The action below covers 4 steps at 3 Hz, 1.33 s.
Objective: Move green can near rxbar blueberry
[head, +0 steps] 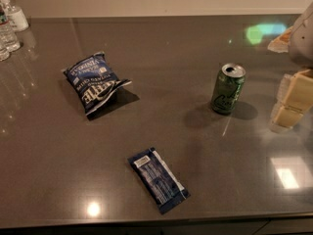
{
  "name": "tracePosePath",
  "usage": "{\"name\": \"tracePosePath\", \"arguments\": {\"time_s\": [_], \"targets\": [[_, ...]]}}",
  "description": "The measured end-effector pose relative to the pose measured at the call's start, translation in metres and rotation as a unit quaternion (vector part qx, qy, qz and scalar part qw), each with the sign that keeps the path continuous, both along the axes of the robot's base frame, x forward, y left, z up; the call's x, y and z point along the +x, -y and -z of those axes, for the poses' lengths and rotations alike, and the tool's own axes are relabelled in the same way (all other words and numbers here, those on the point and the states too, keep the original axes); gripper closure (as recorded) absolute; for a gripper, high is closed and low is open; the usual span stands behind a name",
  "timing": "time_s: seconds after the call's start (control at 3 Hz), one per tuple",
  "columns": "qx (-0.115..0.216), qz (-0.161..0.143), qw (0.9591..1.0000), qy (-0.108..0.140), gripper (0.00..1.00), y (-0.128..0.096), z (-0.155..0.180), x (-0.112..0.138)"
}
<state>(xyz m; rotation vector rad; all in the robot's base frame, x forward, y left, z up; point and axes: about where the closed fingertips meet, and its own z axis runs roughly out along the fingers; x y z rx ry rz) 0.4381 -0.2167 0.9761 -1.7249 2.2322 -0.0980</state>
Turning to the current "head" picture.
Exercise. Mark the blue kettle chips bag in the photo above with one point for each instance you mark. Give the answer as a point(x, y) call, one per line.
point(94, 81)

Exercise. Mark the blue rxbar blueberry wrapper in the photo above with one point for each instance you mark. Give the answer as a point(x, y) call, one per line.
point(159, 180)

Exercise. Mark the white hand sanitizer bottle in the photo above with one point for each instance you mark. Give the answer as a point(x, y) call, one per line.
point(15, 16)

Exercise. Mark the clear bottle at edge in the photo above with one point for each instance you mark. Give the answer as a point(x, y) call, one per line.
point(4, 53)

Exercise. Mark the clear plastic water bottle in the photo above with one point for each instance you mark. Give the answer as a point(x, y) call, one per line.
point(7, 35)

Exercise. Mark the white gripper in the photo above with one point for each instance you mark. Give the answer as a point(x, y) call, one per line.
point(302, 38)

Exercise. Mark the green soda can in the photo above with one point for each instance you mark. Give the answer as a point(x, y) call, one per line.
point(228, 86)

